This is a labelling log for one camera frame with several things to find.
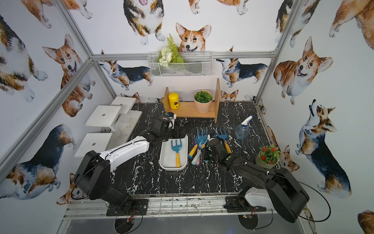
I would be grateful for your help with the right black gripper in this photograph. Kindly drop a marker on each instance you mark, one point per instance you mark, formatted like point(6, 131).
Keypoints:
point(208, 150)

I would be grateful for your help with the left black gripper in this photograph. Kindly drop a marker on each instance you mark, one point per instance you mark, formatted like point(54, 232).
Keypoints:
point(165, 125)

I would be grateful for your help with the blue rake yellow handle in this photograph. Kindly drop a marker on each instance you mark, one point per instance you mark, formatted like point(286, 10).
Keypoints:
point(221, 134)

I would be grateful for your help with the light blue fork grey handle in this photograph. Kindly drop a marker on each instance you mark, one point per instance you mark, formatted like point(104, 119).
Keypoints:
point(196, 160)

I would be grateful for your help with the blue fork yellow handle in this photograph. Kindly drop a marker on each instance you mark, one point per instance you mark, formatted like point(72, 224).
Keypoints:
point(176, 146)

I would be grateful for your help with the teal rake yellow handle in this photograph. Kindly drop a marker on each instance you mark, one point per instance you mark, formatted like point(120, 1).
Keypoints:
point(202, 136)

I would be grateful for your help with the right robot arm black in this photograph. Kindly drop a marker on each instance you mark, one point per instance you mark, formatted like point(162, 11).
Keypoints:
point(285, 193)

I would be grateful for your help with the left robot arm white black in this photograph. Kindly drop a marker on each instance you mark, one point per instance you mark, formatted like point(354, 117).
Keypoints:
point(93, 174)

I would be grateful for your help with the white plastic storage box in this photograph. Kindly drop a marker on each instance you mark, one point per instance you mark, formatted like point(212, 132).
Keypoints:
point(167, 159)

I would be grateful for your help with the yellow canister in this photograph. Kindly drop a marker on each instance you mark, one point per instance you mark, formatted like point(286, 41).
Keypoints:
point(174, 100)

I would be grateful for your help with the clear blue spray bottle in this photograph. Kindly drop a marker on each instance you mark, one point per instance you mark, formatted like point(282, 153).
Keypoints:
point(242, 130)

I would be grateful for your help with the wooden shelf rack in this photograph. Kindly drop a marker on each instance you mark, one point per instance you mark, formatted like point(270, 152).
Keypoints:
point(189, 109)

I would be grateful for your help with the white stepped display stand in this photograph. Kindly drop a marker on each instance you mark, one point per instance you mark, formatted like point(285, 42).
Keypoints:
point(116, 121)

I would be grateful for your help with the pink pot green plant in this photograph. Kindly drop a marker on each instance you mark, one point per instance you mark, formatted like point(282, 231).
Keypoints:
point(203, 101)

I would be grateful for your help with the green pot red flowers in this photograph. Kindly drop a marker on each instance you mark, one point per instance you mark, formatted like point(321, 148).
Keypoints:
point(268, 156)

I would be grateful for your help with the green fern white flowers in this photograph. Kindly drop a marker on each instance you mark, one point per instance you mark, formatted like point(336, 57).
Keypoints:
point(169, 54)

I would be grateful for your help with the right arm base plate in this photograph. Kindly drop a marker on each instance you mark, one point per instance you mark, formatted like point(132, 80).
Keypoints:
point(239, 204)

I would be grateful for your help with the white wire basket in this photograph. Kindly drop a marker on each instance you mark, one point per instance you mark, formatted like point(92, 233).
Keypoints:
point(197, 64)

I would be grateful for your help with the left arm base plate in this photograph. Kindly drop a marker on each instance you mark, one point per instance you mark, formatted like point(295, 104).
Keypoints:
point(134, 207)

